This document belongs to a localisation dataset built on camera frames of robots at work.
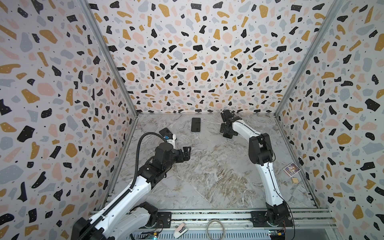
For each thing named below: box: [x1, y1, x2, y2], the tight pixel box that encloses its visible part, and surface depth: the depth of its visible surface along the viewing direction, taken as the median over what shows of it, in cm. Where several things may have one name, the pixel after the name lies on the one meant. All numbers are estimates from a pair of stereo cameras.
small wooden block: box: [292, 177, 299, 184], surface depth 89 cm
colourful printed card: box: [283, 162, 301, 177], surface depth 92 cm
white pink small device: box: [174, 222, 188, 239], surface depth 70 cm
